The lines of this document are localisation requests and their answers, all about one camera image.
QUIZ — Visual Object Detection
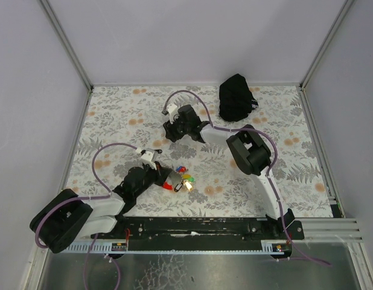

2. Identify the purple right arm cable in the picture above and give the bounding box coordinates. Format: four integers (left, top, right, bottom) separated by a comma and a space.
164, 90, 296, 239

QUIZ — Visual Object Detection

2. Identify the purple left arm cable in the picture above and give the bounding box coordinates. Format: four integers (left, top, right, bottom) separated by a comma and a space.
34, 143, 145, 249

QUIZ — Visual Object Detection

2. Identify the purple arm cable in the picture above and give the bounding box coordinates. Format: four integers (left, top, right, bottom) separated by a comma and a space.
164, 90, 296, 239
34, 143, 145, 249

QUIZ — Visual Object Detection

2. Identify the purple floor cable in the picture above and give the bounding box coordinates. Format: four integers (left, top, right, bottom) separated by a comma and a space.
82, 232, 121, 290
276, 238, 332, 267

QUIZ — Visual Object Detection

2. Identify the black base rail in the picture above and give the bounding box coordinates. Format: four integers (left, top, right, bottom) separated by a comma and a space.
98, 214, 305, 245

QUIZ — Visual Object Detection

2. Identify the white slotted cable duct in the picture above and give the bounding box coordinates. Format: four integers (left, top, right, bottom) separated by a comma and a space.
62, 237, 292, 258

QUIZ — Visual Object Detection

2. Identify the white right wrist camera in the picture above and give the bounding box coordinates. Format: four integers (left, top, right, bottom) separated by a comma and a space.
162, 103, 179, 124

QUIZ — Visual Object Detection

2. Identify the black white-window key tag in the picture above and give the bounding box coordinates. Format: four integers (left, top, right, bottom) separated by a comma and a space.
174, 182, 183, 192

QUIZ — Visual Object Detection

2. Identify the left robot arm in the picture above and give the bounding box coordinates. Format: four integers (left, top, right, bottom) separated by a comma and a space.
30, 162, 173, 254

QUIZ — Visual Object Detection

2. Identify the purple left floor cable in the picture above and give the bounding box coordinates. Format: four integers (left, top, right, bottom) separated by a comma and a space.
82, 232, 121, 290

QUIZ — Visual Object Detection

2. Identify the purple right floor cable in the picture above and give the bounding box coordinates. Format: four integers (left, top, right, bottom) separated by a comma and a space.
276, 238, 332, 267

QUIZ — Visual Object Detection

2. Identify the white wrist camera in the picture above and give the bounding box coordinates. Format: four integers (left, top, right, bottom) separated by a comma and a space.
162, 103, 179, 124
140, 149, 158, 170

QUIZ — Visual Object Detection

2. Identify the black folded cloth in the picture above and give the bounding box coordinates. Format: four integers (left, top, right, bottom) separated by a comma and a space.
219, 74, 258, 122

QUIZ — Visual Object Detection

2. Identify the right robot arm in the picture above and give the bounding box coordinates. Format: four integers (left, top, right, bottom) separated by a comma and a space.
162, 103, 293, 220

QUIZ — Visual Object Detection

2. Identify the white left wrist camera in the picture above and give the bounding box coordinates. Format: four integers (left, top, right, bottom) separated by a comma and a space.
140, 149, 158, 170

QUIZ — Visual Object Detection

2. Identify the red-handled metal key organizer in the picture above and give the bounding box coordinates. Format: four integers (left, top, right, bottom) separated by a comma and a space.
162, 170, 184, 191

